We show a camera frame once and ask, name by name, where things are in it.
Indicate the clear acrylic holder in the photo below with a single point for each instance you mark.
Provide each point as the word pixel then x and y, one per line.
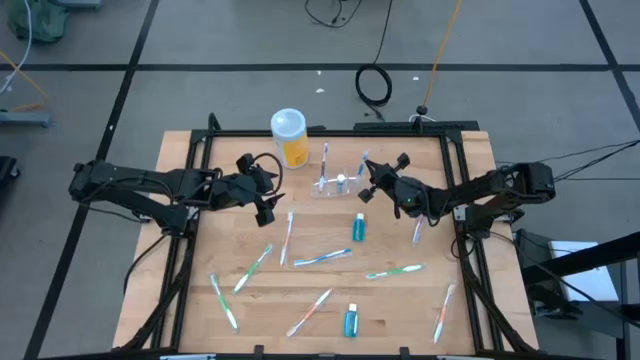
pixel 350 194

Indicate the green toothbrush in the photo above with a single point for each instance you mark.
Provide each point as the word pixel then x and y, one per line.
pixel 252 268
pixel 223 301
pixel 395 271

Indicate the teal mouthwash bottle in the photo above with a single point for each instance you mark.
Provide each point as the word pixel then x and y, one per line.
pixel 351 322
pixel 340 186
pixel 359 229

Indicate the white box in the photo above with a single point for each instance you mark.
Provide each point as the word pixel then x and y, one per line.
pixel 595 285

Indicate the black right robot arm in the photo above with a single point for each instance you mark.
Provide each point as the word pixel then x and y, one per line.
pixel 500 187

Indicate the blue toothbrush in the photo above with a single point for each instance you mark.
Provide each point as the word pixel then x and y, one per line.
pixel 362 167
pixel 322 257

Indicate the silver bracket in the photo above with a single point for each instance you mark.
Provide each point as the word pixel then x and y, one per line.
pixel 187 357
pixel 465 357

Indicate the black metal stand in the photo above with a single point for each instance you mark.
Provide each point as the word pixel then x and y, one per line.
pixel 575 260

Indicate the white toothbrush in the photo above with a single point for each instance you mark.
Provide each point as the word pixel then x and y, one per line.
pixel 287 237

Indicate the purple toothbrush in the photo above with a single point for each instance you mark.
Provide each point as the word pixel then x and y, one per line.
pixel 324 165
pixel 417 232

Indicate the grey flat base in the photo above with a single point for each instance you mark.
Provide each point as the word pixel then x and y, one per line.
pixel 22 119

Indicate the white canister with yellow label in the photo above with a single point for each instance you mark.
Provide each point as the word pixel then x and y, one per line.
pixel 290 140

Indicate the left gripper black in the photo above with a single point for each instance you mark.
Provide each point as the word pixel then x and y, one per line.
pixel 240 192

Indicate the green cloth bag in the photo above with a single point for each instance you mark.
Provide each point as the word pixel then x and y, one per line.
pixel 40 20

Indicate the black aluminium table frame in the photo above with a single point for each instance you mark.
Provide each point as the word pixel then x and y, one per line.
pixel 240 133

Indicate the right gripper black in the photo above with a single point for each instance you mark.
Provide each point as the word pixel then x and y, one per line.
pixel 407 192

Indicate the black camera mount knob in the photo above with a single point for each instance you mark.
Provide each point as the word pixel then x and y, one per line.
pixel 422 110

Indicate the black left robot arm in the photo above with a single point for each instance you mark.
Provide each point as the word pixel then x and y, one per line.
pixel 125 187

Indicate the orange toothbrush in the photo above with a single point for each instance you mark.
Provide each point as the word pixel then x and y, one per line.
pixel 309 312
pixel 444 314

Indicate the black equipment piece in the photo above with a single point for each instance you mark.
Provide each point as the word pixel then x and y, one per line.
pixel 6 175

